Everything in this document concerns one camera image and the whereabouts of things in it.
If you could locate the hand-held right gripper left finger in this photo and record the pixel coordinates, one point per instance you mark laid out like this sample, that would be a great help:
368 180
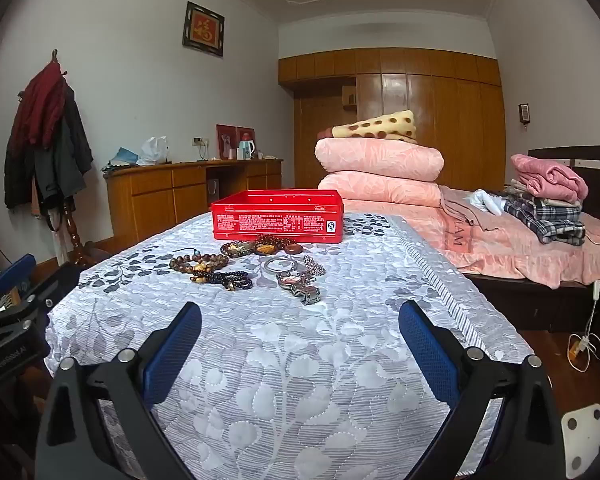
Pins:
176 350

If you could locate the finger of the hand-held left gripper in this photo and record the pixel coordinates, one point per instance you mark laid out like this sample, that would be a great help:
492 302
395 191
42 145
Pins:
55 285
16 271

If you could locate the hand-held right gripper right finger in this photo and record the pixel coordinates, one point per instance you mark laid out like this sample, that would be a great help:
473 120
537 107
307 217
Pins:
427 355

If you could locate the silver bangle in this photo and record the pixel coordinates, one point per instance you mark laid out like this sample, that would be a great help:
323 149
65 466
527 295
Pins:
270 266

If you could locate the silver wristwatch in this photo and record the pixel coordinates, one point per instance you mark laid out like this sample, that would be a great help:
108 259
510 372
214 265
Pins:
295 285

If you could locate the red plastic box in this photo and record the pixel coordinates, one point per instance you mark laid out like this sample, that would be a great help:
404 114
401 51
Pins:
277 220

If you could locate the wooden coat rack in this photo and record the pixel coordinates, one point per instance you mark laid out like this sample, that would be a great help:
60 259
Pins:
70 230

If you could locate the grey leaf-print quilted bedspread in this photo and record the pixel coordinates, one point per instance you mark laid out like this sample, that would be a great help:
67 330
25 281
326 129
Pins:
290 385

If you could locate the dark hanging jackets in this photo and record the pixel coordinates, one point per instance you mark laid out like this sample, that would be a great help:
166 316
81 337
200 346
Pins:
62 160

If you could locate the wooden sideboard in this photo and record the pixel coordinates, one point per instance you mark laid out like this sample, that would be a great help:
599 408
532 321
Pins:
155 195

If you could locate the taupe cloth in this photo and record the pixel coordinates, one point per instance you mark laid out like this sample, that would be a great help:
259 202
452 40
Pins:
462 220

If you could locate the pink bed sheet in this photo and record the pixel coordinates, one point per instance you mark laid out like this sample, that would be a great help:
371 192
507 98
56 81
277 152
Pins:
530 255

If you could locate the blue cloth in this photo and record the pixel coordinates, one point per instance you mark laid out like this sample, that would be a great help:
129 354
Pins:
122 157

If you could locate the white cloth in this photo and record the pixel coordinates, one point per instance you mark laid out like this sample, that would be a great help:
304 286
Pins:
489 202

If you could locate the white plastic bag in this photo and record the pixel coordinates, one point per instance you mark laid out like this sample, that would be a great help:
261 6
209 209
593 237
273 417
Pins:
154 151

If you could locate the grey paper bag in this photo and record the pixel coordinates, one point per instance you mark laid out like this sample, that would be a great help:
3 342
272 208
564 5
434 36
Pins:
213 187

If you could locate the dark red hanging garment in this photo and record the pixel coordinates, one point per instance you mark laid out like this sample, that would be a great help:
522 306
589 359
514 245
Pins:
40 105

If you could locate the folded pink quilt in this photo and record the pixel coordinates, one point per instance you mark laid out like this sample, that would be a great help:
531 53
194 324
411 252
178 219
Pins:
380 160
380 190

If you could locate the white bathroom scale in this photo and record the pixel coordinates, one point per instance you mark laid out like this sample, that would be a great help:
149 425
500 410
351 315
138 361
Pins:
585 440

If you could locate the folded plaid clothes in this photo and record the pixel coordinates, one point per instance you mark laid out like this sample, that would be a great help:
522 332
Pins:
545 220

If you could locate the folded beige clothes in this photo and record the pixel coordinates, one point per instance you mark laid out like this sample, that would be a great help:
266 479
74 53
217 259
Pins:
525 191

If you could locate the folded pink garment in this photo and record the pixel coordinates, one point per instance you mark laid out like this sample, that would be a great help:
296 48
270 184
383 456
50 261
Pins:
547 175

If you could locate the spotted yellow pillow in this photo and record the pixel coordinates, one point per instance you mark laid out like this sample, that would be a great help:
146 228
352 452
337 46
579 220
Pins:
380 127

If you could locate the wooden wardrobe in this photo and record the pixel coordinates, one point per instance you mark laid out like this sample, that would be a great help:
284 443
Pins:
430 95

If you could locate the dark wooden bed frame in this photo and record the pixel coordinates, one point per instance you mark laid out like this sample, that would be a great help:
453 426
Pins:
520 300

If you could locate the white wall socket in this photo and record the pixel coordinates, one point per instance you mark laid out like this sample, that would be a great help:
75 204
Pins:
200 140

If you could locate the red photo frame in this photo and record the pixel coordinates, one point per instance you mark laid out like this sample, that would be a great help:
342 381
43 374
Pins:
225 137
247 132

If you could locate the small wall device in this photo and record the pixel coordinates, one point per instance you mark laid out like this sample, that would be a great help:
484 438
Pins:
524 113

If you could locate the framed red gold wall picture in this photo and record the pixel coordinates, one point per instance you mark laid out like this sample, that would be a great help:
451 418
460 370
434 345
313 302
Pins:
203 29

